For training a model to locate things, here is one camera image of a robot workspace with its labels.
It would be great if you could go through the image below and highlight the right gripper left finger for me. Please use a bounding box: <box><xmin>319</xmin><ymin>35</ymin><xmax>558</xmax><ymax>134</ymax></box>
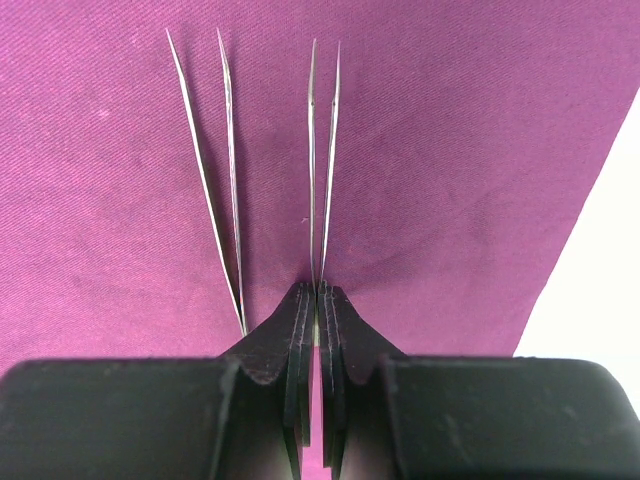
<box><xmin>1</xmin><ymin>283</ymin><xmax>315</xmax><ymax>479</ymax></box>

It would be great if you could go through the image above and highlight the purple cloth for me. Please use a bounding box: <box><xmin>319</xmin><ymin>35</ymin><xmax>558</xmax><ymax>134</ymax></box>
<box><xmin>1</xmin><ymin>1</ymin><xmax>639</xmax><ymax>479</ymax></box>

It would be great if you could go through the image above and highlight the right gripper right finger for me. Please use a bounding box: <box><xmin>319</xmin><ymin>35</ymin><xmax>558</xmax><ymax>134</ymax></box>
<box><xmin>318</xmin><ymin>285</ymin><xmax>639</xmax><ymax>479</ymax></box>

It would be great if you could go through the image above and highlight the white thin instrument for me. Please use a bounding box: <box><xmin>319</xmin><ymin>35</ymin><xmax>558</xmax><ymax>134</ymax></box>
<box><xmin>164</xmin><ymin>28</ymin><xmax>249</xmax><ymax>337</ymax></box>

